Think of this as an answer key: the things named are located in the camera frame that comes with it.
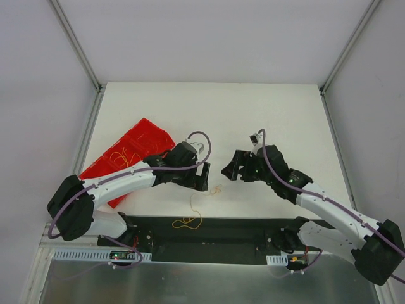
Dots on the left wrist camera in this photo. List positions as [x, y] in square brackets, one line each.
[198, 147]

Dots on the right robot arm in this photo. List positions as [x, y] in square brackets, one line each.
[375, 248]

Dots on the left aluminium frame post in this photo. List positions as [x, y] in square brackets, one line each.
[69, 32]

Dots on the left white cable duct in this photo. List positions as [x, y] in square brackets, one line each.
[95, 255]

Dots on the aluminium frame post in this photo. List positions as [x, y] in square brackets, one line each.
[69, 32]
[360, 27]

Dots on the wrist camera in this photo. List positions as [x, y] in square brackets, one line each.
[256, 140]
[198, 147]

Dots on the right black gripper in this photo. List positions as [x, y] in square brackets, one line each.
[245, 166]

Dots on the right aluminium frame post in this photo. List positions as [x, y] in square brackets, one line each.
[360, 27]

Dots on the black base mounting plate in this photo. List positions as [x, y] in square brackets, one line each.
[244, 241]

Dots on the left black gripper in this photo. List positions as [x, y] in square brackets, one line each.
[196, 180]

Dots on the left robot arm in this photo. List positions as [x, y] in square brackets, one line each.
[75, 206]

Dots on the right white cable duct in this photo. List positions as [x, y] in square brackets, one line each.
[277, 260]

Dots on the white cable duct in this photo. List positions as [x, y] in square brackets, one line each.
[95, 255]
[277, 260]

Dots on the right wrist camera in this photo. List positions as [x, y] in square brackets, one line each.
[256, 140]

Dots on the red plastic divided tray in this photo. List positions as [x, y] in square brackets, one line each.
[142, 140]

